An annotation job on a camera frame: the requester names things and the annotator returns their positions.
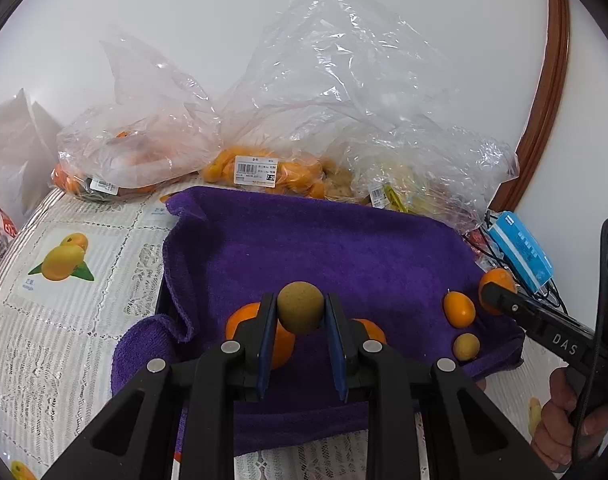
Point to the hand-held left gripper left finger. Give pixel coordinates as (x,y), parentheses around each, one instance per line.
(265,345)

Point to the clear bag of mixed oranges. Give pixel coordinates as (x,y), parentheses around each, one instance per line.
(133,125)

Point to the beige longan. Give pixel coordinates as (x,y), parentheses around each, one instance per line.
(466,346)
(300,307)

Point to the clear bag of red tomatoes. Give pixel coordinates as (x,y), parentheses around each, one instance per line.
(476,241)

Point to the person's right hand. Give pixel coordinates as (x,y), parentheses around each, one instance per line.
(554,425)

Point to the large orange with green stem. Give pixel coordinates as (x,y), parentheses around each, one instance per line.
(241,322)

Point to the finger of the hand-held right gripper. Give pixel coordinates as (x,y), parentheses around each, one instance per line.
(506,302)

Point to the clear bag of yellow fruit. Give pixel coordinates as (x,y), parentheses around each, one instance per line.
(434,170)

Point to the purple towel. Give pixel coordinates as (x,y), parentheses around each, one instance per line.
(309,250)

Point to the blue tissue box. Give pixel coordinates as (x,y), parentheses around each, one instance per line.
(521,247)

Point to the clear bag of small oranges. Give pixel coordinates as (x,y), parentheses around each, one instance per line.
(324,85)

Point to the white plastic bag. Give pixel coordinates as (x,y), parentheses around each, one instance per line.
(13,160)

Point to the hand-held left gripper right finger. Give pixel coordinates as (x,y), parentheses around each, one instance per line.
(336,350)

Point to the red and white packet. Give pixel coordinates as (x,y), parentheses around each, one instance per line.
(3,225)

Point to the brown wooden door frame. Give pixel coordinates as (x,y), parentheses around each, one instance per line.
(549,85)

